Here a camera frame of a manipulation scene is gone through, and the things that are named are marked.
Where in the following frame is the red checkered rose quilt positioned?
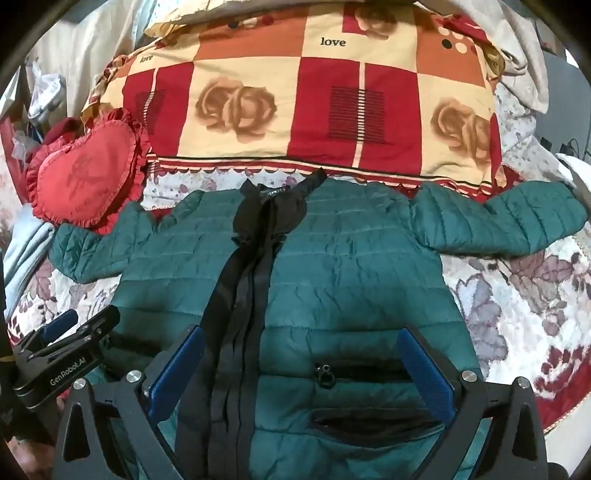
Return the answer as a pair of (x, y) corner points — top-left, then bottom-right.
(81, 0), (509, 197)

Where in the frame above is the white cloth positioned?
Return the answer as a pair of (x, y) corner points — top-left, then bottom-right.
(25, 0), (171, 121)

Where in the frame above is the floral bed sheet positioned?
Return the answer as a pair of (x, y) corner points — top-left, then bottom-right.
(7, 83), (591, 435)

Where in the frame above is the dark red cloth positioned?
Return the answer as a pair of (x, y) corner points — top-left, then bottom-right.
(34, 117), (95, 151)

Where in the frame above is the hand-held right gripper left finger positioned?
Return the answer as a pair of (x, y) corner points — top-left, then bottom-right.
(54, 324), (206, 480)

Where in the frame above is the red heart-shaped cushion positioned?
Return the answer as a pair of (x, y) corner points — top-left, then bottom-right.
(25, 107), (151, 234)

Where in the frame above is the white blanket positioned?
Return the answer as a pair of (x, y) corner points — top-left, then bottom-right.
(411, 0), (575, 112)

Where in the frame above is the cream patterned pillow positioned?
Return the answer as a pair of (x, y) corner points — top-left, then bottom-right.
(143, 0), (324, 38)

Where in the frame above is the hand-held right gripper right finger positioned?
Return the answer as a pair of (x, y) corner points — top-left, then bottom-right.
(396, 326), (550, 480)

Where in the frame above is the light blue cloth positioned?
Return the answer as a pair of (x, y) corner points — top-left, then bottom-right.
(2, 220), (62, 301)

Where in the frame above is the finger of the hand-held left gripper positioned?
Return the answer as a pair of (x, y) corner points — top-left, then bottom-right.
(39, 309), (79, 345)
(76, 306), (122, 343)

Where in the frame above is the pile of plastic bags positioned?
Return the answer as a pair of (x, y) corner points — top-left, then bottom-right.
(11, 55), (70, 153)

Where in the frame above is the green puffer jacket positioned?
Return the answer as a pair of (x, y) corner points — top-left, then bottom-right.
(48, 168), (583, 480)

